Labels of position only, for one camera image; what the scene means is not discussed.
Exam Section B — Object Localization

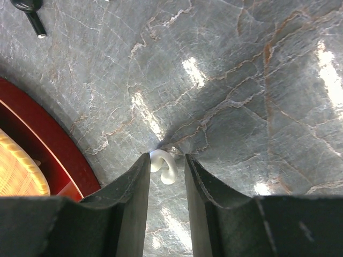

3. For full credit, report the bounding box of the red round plate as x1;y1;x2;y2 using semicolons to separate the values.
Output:
1;78;100;201

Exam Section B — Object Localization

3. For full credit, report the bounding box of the black earbud near plate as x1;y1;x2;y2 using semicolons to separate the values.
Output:
10;0;47;39

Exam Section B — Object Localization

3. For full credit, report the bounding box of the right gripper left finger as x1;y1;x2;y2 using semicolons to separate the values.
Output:
1;153;151;256

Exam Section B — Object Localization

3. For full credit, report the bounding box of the white earbud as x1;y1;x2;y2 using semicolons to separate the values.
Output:
150;149;178;185

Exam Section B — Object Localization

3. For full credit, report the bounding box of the woven bamboo tray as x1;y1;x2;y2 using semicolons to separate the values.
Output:
1;131;50;196

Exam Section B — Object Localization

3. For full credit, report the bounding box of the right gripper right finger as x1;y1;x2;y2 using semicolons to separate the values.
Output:
184;154;342;256

